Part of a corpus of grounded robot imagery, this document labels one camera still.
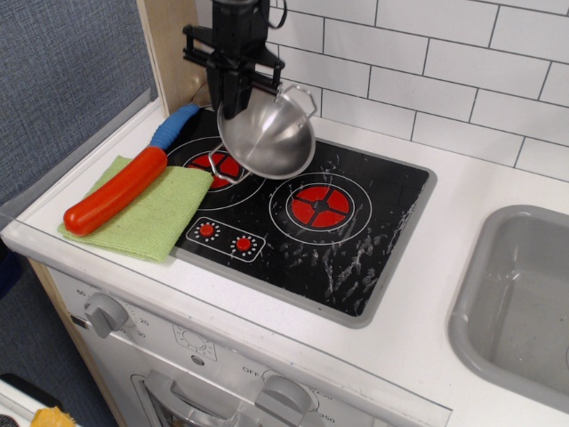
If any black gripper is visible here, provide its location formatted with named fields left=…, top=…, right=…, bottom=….
left=183, top=1, right=285, bottom=120

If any small stainless steel pan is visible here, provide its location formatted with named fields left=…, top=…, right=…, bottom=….
left=217, top=85, right=317, bottom=180

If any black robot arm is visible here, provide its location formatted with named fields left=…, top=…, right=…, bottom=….
left=183, top=1, right=288, bottom=119

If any red and blue spatula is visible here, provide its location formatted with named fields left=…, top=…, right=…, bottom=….
left=63, top=103, right=200, bottom=237

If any green cloth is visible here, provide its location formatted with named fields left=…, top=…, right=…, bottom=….
left=58, top=166, right=213, bottom=262

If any black toy stove top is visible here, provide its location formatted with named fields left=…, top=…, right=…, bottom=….
left=167, top=110, right=437, bottom=328

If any grey timer knob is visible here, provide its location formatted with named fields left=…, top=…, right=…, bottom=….
left=84, top=293, right=129, bottom=338

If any white toy oven front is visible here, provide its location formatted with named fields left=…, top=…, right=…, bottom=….
left=51, top=271, right=450, bottom=426

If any grey oven knob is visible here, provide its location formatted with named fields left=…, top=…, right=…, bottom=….
left=254, top=375, right=312, bottom=425

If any grey sink basin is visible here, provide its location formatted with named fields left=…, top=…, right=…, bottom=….
left=448, top=205, right=568, bottom=412

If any beige wooden post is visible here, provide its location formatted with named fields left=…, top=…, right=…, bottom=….
left=136, top=0, right=206, bottom=117

